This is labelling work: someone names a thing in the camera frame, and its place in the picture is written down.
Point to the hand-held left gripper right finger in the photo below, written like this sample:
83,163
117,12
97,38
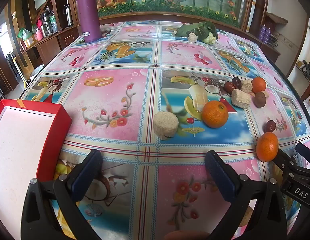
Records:
220,177

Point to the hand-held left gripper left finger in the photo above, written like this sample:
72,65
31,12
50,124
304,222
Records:
87,177

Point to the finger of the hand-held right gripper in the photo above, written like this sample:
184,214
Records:
305,151
286,161

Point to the orange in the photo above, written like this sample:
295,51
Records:
259,85
215,114
267,147

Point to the red cardboard box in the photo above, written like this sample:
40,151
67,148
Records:
19,142

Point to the brown round fruit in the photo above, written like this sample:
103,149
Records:
260,100

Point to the round beige cake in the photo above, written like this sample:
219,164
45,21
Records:
166,125

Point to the beige cylinder chunk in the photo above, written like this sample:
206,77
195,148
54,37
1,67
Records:
241,98
246,85

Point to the fruit print tablecloth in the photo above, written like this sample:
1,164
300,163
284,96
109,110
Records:
109,100

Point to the white bucket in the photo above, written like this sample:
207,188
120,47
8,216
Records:
36,71

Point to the small purple bottle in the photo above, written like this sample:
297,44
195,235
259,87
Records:
262,33
268,35

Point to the brown wooden slab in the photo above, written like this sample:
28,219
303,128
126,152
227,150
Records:
276,18

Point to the wooden display cabinet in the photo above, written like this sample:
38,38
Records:
67,40

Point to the pale beige chunk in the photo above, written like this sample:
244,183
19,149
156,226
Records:
192,38

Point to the green leafy vegetable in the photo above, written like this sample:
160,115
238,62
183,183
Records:
195,28

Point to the pink bottle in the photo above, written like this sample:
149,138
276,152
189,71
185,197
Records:
39,31

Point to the green bag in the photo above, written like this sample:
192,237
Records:
24,33

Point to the clear plastic bottle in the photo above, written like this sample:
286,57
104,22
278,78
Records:
53,23

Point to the black steel thermos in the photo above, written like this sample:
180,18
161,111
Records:
46,22

